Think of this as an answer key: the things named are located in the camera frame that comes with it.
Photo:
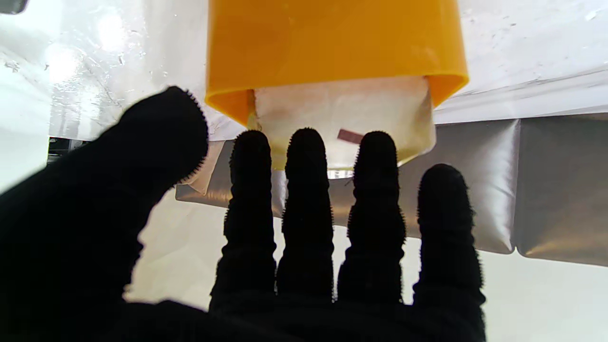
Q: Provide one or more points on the orange tissue box cover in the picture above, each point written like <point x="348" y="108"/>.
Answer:
<point x="332" y="42"/>

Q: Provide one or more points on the gold tissue pack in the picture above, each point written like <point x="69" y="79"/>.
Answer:
<point x="342" y="109"/>

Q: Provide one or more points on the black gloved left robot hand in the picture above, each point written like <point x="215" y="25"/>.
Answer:
<point x="71" y="237"/>

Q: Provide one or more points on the brown leather sofa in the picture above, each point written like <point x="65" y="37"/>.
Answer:
<point x="546" y="190"/>

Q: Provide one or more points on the brown throw pillow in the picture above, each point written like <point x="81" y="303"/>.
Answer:
<point x="217" y="166"/>

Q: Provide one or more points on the dark furniture piece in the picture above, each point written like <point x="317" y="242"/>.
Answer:
<point x="61" y="148"/>

